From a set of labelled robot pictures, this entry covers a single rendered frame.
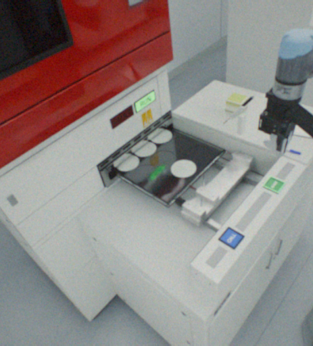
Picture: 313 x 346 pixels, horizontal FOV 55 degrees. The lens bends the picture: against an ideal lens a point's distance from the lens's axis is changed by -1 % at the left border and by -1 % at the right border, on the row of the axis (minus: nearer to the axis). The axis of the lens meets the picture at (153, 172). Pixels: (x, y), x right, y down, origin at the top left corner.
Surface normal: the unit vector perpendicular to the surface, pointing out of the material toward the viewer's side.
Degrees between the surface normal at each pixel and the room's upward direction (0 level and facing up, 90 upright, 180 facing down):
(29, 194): 90
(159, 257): 0
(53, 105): 90
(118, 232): 0
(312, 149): 0
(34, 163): 90
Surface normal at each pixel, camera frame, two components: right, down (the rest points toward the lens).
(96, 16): 0.73, 0.40
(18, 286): -0.13, -0.71
